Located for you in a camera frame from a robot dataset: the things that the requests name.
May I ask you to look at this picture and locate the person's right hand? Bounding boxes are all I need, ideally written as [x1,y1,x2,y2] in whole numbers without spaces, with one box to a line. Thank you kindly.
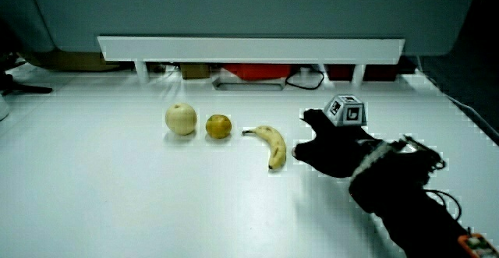
[292,94,388,178]

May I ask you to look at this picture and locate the yellow banana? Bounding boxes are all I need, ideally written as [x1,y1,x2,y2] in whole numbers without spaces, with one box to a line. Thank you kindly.
[241,125,288,171]

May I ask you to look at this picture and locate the person's right forearm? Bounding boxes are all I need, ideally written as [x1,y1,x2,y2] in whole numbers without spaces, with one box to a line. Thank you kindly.
[349,139,471,258]

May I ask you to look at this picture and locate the dark red box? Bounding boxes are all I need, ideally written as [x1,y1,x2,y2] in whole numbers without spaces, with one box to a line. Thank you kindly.
[326,63,399,83]

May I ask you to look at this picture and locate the grey metal tray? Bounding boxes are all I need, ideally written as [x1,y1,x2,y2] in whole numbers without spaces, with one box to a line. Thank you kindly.
[211,76,287,92]

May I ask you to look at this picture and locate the yellow-green round fruit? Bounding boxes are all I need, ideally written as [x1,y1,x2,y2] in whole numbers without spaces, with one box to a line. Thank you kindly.
[205,114,233,140]

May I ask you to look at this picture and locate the white desk shelf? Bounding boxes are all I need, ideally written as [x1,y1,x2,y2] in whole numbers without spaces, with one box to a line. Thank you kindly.
[97,35,406,86]

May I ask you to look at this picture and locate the pale yellow apple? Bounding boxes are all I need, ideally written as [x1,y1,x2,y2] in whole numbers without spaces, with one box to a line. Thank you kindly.
[165,102,198,136]

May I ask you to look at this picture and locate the small brown box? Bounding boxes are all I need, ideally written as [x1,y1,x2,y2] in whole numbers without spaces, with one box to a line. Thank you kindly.
[180,62,212,80]

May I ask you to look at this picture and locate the large grey divider panel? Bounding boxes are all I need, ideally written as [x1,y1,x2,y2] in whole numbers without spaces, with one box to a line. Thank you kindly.
[31,0,476,57]

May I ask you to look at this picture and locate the orange device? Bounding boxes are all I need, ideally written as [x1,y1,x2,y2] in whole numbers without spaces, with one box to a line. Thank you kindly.
[457,232,499,258]

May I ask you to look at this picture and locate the cardboard box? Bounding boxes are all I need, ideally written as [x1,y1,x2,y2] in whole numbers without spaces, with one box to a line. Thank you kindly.
[23,51,122,72]

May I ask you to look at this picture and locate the black tripod stand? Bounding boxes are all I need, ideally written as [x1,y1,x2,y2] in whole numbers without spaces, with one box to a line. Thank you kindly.
[0,51,54,97]

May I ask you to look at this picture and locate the small grey divider panel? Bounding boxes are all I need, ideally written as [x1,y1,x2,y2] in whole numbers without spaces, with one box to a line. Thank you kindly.
[0,0,55,54]

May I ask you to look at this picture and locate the black cable loop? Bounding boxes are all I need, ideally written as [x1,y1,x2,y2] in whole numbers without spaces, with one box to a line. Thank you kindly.
[285,67,326,91]

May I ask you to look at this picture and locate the black glove wires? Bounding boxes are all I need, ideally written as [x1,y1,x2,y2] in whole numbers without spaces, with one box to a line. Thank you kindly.
[402,134,463,222]

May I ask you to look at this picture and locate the white cable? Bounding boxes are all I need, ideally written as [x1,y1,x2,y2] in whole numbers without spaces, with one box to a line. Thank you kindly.
[416,55,499,134]

